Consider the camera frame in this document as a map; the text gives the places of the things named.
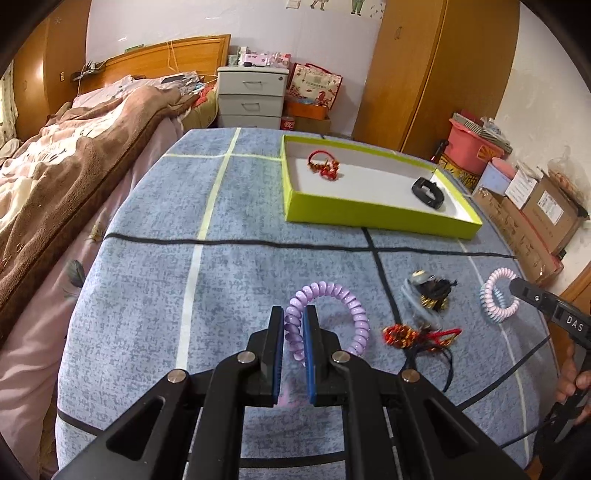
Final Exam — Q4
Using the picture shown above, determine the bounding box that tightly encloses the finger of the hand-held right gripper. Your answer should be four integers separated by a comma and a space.
509, 277, 557, 319

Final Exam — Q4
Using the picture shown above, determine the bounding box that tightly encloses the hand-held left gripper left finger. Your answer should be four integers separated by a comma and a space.
53, 305, 284, 480

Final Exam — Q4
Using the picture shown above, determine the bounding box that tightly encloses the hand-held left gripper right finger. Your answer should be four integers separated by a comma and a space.
303, 305, 532, 480

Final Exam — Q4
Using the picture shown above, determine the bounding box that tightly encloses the pink coil hair tie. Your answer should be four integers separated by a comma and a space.
485, 267, 520, 319

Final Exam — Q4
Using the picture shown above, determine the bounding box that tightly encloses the purple coil hair tie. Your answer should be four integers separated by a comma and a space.
284, 281, 371, 367

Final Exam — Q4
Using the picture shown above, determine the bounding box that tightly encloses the red beaded bracelet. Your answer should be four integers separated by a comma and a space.
381, 323, 463, 355

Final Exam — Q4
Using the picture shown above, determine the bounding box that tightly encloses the black beaded hair tie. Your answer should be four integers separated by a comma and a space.
404, 344, 459, 394
413, 271, 459, 312

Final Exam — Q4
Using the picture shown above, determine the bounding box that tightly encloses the clear elastic hair tie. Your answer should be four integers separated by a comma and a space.
400, 276, 439, 326

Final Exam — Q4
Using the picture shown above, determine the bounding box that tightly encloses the lime green cardboard box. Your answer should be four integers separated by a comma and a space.
280, 134, 483, 240

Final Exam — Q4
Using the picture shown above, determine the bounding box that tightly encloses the person's right hand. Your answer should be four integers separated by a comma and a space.
555, 344, 591, 426

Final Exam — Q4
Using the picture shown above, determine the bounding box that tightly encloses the long flat cardboard box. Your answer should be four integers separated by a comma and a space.
471, 189, 564, 287

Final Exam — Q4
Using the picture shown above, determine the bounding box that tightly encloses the open brown cardboard box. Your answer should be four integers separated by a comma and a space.
522, 159, 589, 257

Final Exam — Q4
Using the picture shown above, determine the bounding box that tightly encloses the white labelled box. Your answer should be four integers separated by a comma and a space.
505, 166, 541, 208

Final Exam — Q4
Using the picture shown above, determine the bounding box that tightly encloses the light blue storage box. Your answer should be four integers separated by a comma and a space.
478, 157, 518, 197

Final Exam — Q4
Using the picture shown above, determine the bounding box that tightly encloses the clear plastic bag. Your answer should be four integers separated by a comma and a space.
547, 148, 589, 208

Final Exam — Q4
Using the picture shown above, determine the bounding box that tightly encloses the black smart band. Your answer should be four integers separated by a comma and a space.
411, 176, 448, 210

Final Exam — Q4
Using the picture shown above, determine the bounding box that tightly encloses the yellow patterned box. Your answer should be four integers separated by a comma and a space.
436, 154, 483, 190

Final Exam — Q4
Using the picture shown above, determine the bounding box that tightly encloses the pink plastic bin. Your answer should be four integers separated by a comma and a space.
445, 117, 504, 174

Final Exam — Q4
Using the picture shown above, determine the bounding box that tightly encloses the striped flat box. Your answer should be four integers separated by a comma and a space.
451, 112, 513, 155

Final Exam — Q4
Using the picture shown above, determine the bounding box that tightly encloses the small brown cardboard box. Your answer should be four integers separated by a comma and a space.
293, 115, 332, 136

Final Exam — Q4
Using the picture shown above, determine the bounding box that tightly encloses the bed with brown blanket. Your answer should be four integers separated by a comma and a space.
0, 115, 185, 472

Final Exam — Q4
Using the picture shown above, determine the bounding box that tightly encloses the orange box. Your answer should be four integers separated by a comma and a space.
284, 99, 331, 120

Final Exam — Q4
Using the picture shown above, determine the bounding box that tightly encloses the white drawer nightstand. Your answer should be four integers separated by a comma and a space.
216, 65, 291, 130

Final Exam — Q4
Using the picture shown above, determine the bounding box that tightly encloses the tall wooden wardrobe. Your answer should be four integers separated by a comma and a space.
353, 0, 520, 162

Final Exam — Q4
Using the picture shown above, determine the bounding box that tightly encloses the yellow red quilt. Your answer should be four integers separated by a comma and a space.
182, 76, 220, 130

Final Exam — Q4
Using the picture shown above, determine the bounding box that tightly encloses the red gift bag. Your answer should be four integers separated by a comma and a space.
287, 62, 343, 109

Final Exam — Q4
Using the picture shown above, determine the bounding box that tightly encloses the pile of clothes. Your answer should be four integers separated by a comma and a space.
159, 71, 204, 93

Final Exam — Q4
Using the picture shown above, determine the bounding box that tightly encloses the pink patterned box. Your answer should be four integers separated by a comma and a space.
238, 51, 293, 69

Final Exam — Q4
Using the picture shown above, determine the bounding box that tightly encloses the wooden headboard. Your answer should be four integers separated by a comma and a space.
71, 33, 232, 93

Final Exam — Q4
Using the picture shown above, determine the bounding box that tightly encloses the pink pillow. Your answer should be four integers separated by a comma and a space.
71, 76, 162, 109

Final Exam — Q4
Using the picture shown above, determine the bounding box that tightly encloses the wooden cabinet beside bed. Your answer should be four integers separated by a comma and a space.
11, 0, 93, 139

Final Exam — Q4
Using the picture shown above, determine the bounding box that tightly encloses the red cord bracelet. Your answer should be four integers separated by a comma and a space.
307, 149, 340, 181

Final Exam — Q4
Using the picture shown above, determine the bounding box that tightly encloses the wall poster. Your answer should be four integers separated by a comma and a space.
286, 0, 386, 19

